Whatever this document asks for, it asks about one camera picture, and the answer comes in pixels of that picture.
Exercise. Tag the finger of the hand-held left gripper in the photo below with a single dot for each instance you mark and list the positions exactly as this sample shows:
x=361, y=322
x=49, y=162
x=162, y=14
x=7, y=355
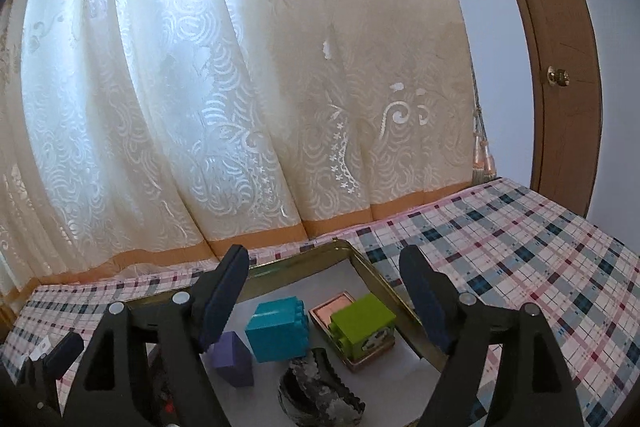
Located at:
x=67, y=352

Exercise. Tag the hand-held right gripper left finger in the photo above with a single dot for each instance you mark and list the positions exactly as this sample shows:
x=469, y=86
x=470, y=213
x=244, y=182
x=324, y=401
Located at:
x=220, y=302

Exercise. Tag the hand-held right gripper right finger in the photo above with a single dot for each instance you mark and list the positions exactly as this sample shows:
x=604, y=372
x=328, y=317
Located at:
x=425, y=302

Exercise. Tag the purple block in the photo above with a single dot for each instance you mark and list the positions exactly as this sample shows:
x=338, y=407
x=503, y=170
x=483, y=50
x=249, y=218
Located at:
x=232, y=357

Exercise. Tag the cyan building block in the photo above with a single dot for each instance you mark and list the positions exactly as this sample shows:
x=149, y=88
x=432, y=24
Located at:
x=275, y=332

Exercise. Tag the green building block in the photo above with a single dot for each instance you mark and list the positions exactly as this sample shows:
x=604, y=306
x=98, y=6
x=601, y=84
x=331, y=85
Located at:
x=360, y=322

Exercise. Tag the metal tray with white lining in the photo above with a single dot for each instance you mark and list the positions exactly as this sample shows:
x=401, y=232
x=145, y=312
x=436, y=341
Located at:
x=300, y=284

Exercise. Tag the copper embossed tin box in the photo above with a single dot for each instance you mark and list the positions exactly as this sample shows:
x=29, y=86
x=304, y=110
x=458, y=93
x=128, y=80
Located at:
x=327, y=312

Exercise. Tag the camouflage hair claw clip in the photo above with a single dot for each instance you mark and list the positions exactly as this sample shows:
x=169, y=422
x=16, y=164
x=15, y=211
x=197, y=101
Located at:
x=320, y=394

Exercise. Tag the cream curtain with orange band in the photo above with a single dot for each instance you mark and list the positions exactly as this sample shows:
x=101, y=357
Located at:
x=225, y=82

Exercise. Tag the brass door knob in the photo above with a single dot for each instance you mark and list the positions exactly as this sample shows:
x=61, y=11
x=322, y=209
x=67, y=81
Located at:
x=557, y=76

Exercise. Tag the brown wooden door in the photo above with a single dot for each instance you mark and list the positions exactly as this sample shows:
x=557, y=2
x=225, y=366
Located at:
x=565, y=7

